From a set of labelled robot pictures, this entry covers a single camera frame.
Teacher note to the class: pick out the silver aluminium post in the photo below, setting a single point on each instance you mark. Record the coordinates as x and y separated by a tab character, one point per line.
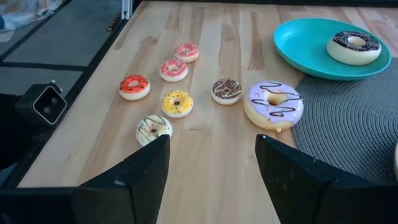
126	9

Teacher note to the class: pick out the small yellow sprinkled donut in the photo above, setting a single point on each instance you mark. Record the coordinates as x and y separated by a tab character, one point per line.
169	107

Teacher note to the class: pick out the white plastic sheet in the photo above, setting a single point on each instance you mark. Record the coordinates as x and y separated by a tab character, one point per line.
18	15

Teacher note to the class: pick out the black table-level camera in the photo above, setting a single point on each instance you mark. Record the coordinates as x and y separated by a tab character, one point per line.
34	105

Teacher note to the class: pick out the small pink sprinkled donut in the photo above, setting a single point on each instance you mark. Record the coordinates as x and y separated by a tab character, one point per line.
191	56
166	74

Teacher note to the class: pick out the teal plate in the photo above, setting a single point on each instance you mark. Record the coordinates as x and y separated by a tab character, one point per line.
298	46

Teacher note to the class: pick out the grey round woven mat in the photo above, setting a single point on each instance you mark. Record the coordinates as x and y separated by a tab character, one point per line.
348	124

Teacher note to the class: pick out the small chocolate sprinkled donut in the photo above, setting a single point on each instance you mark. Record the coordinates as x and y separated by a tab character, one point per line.
219	95

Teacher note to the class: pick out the small orange dark-striped donut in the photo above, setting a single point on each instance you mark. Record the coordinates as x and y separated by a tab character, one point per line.
136	93

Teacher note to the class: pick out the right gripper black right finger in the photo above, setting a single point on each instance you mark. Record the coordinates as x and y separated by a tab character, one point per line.
289	186

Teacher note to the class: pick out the large purple glazed donut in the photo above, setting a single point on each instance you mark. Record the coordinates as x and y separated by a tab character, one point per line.
261	115

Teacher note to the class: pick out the large chocolate glazed donut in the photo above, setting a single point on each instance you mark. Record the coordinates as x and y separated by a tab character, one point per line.
342	54

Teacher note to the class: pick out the black aluminium table frame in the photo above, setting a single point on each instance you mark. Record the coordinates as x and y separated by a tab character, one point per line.
280	2

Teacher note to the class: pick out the small white sprinkled donut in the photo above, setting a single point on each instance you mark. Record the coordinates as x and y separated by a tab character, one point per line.
146	133

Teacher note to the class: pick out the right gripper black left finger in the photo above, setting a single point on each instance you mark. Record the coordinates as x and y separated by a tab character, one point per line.
140	186

